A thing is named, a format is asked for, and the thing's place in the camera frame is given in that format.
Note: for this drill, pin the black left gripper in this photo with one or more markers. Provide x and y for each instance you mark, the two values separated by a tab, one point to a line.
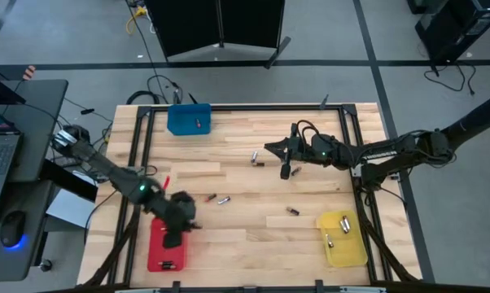
176	228

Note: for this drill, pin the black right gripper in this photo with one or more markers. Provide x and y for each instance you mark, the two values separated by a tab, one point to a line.
296	154

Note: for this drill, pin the copper black Duracell battery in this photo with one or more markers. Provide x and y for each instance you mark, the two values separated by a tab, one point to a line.
260	164
292	211

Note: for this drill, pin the silver Energizer battery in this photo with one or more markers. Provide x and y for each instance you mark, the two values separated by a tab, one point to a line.
224	200
330	241
254	156
344	226
347	221

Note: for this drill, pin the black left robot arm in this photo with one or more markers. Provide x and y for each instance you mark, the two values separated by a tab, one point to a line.
106	171

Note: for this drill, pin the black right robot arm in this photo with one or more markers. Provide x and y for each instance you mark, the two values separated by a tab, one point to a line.
473	122

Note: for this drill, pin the red plastic bin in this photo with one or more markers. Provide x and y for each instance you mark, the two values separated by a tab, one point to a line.
155	252

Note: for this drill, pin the red tape tag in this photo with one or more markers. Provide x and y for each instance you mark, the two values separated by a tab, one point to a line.
166	182

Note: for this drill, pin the blue plastic bin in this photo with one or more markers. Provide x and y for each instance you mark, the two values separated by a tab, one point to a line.
184	126

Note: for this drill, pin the yellow plastic bin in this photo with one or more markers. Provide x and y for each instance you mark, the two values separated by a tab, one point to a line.
346	252

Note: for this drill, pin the grey flat board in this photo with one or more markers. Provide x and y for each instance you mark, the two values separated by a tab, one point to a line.
70	211

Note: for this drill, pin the black divider panel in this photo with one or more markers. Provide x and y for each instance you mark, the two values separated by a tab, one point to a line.
253	20
184	24

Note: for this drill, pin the black round knob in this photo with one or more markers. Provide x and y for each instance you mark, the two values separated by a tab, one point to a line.
45	265

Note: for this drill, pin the black side desk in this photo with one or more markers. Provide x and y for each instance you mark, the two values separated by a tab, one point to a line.
45	122

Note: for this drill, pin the black computer mouse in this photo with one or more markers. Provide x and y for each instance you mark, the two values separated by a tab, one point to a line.
12	228

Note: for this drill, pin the grey laptop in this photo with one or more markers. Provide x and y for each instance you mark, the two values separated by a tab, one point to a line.
1	158

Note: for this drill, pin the black computer tower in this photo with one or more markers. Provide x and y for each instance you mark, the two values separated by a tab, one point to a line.
452	28

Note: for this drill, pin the orange striped object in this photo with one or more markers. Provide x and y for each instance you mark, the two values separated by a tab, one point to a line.
29	72

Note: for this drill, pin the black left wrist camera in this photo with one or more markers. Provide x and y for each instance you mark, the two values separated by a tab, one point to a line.
182	200

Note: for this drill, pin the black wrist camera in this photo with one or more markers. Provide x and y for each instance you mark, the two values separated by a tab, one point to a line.
182	200
322	142

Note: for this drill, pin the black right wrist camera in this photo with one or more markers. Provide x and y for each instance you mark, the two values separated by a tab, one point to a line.
322	142

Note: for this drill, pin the black aluminium table frame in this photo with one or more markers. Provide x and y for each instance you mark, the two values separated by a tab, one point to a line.
249	108

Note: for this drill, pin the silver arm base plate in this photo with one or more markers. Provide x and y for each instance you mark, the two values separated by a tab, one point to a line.
355	171

